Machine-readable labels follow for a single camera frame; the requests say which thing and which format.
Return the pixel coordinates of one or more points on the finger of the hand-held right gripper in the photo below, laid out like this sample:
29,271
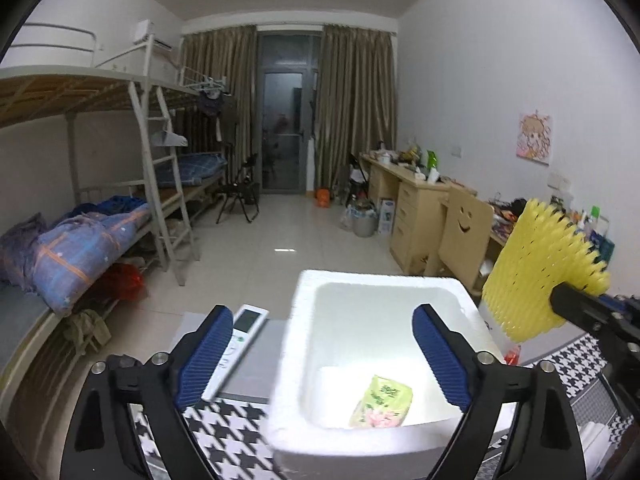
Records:
575,305

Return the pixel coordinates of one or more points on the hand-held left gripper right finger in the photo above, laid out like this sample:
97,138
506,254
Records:
442,355

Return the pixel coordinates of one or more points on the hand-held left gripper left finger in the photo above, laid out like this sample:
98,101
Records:
202,355

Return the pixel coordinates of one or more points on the yellow foam net sleeve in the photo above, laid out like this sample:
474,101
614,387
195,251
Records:
535,270

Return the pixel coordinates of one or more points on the white foam box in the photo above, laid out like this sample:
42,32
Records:
295,350

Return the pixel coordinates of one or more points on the white remote control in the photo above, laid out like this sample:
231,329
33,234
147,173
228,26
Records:
245,325

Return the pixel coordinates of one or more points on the green snack packet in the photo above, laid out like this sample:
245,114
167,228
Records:
382,402

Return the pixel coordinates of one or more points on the black white houndstooth tablecloth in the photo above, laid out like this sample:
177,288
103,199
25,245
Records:
225,440

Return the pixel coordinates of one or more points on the white bottle green cap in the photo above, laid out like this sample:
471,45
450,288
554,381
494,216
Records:
598,220

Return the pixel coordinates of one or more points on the red plastic bag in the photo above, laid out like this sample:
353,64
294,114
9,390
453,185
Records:
125,282

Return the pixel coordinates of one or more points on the olive cloth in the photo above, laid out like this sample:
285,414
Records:
87,330

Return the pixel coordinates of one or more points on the wooden chair with smiley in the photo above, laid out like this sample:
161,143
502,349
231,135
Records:
467,240

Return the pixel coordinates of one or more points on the wooden desk with drawers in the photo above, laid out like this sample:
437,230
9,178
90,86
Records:
415,220

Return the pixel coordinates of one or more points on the white blue carton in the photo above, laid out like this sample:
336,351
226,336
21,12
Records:
386,217

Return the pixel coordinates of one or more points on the metal pot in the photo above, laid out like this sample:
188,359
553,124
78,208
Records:
365,222

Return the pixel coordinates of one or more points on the blue checked quilt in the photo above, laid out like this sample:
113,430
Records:
85,255

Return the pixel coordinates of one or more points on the white bed ladder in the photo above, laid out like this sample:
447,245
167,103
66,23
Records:
160,200

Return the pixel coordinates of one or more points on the black folding stand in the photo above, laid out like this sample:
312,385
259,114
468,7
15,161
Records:
240,195

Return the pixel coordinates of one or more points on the blue checked mattress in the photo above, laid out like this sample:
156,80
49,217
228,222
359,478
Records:
192,167

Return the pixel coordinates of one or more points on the orange bucket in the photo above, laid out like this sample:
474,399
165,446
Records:
323,198

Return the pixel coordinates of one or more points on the purple blanket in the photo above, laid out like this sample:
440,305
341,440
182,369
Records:
20,250

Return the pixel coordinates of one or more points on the glass balcony door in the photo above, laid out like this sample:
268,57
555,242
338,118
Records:
285,125

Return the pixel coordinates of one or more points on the dark hanging clothes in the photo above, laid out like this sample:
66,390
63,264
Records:
217,110

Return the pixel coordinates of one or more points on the white metal bunk bed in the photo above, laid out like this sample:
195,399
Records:
60,90
190,95

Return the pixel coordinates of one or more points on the brown curtain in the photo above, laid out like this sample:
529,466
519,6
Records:
355,100
220,60

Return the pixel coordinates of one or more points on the white clothes rack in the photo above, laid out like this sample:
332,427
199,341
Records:
200,79

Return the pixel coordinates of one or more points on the white air conditioner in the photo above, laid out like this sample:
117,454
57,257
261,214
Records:
150,35

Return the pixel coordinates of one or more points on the white wall socket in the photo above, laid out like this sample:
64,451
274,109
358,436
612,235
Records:
558,181

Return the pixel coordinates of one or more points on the cartoon wall poster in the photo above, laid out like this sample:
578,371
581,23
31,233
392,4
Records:
535,139

